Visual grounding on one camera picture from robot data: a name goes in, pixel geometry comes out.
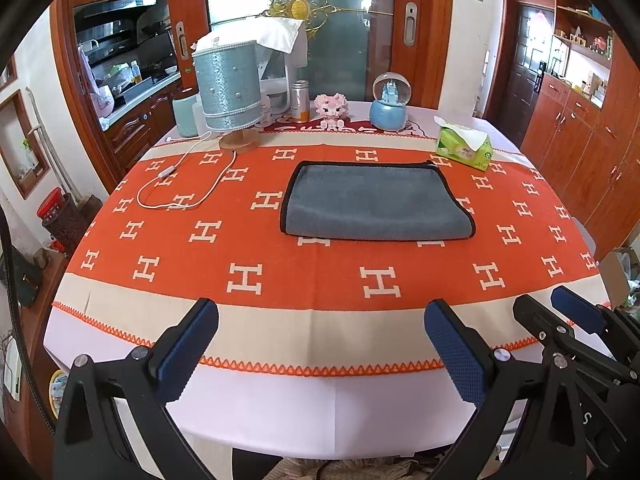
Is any kitchen range hood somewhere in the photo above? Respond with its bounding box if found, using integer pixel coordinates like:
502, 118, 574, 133
74, 0, 160, 20

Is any grey towel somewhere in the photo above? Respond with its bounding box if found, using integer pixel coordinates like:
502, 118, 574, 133
279, 160, 477, 242

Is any pale blue jar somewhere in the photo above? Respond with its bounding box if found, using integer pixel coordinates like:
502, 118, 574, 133
172, 95, 202, 139

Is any cardboard box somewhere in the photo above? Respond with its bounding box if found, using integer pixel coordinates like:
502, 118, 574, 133
597, 246, 640, 312

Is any blue snow globe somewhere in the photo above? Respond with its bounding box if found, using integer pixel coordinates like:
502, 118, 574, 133
369, 72, 411, 131

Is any silver door handle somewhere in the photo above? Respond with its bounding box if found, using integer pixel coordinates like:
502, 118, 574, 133
403, 2, 419, 46
174, 20, 190, 59

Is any pink toy figure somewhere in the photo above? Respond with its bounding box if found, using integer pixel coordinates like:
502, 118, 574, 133
313, 92, 350, 131

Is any white water dispenser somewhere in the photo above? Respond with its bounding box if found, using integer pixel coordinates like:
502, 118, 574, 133
256, 32, 309, 117

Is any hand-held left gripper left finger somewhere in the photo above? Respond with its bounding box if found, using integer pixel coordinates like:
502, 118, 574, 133
52, 297, 221, 480

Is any wooden wall niche frame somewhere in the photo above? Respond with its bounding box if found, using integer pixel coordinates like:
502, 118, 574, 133
0, 89, 52, 200

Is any white cloth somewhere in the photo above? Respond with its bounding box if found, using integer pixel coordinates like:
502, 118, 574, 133
196, 16, 307, 57

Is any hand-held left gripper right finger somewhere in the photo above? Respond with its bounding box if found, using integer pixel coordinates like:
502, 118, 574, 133
423, 298, 587, 480

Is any white lamp cable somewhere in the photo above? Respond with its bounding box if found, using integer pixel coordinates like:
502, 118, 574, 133
137, 130, 239, 210

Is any red lid jar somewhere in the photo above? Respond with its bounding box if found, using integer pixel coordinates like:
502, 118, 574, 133
37, 187, 90, 255

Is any blue table lamp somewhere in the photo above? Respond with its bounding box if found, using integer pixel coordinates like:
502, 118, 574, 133
192, 42, 264, 154

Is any orange patterned tablecloth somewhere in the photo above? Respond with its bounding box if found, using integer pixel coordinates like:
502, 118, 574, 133
42, 101, 613, 461

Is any green tissue pack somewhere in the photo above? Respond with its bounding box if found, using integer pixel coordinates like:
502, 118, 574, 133
433, 115, 495, 172

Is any dark entrance door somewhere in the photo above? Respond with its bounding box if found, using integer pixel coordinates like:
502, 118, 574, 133
506, 2, 556, 145

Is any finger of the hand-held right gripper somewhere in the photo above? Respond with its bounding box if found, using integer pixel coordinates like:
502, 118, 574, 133
512, 294, 632, 386
550, 285, 640, 356

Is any wooden wall cabinet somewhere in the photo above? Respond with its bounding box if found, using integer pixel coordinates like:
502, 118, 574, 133
520, 0, 640, 262

